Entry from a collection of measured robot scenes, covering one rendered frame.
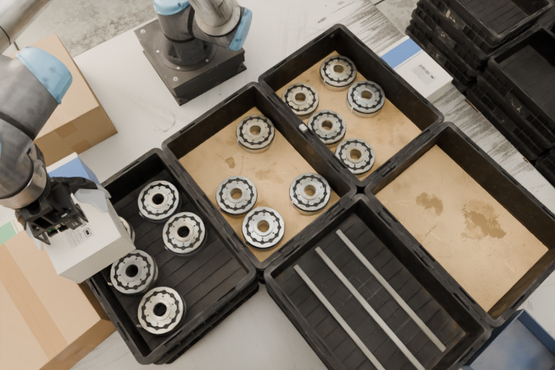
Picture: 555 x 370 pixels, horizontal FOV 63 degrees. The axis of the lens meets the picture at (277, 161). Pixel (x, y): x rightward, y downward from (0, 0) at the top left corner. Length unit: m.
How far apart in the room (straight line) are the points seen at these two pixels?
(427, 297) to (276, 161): 0.49
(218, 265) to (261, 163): 0.28
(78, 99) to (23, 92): 0.71
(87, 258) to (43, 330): 0.35
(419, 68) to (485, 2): 0.74
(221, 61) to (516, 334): 1.08
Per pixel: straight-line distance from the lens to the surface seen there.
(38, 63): 0.68
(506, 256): 1.25
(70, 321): 1.17
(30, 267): 1.23
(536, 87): 2.12
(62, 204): 0.79
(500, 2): 2.17
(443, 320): 1.16
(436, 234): 1.20
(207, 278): 1.13
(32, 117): 0.66
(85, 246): 0.88
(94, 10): 2.79
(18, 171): 0.68
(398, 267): 1.16
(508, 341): 1.35
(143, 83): 1.54
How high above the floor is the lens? 1.93
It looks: 66 degrees down
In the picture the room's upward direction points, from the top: straight up
